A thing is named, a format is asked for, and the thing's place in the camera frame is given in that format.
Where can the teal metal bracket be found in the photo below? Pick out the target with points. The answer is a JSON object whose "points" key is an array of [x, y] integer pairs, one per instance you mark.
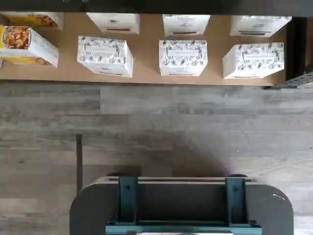
{"points": [[128, 198], [236, 199]]}

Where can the teal cross bar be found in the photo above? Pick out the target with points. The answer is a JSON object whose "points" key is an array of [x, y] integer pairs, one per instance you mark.
{"points": [[183, 227]]}

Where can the white floral print box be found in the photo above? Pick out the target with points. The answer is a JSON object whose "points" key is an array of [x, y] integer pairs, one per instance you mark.
{"points": [[259, 25], [183, 57], [185, 24], [105, 56], [117, 23], [254, 61]]}

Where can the brown shelf board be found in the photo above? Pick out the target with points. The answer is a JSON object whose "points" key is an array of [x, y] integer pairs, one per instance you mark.
{"points": [[146, 80]]}

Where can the black shelf post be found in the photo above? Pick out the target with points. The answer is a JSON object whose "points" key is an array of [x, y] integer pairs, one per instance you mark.
{"points": [[297, 49]]}

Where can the nut snack box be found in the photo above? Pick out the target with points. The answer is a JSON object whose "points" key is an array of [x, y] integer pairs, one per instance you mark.
{"points": [[36, 46], [50, 20]]}

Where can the dark thin pole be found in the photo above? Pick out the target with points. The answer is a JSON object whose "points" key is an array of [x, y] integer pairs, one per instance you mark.
{"points": [[79, 164]]}

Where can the gray cart body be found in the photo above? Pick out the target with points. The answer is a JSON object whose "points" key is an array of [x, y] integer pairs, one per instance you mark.
{"points": [[93, 210]]}

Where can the dark shelf beam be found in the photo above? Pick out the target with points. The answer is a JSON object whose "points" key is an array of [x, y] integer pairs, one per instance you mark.
{"points": [[171, 6]]}

